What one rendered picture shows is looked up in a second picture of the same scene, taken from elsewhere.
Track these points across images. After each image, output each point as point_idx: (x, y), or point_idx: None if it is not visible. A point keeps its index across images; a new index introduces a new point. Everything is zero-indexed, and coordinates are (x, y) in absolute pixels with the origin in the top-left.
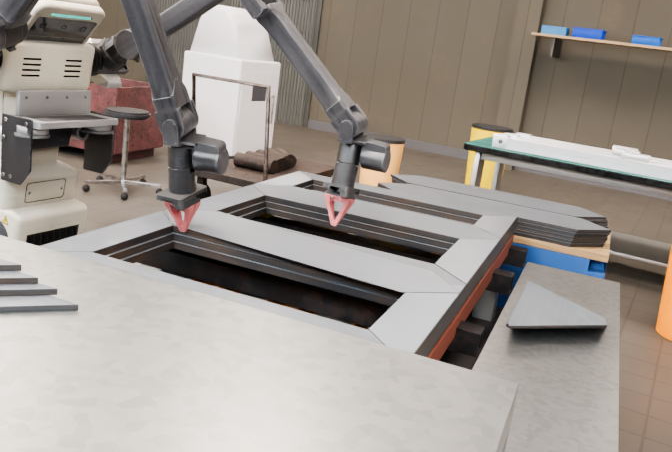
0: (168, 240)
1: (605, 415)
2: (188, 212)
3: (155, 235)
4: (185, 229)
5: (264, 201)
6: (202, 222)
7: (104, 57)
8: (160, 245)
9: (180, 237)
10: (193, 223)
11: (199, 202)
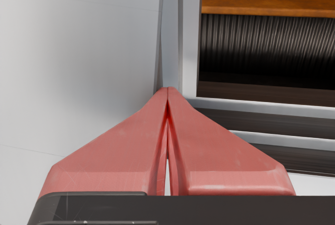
0: (215, 113)
1: None
2: (260, 151)
3: (300, 157)
4: (179, 92)
5: None
6: (3, 88)
7: None
8: (282, 110)
9: (179, 88)
10: (57, 110)
11: (76, 184)
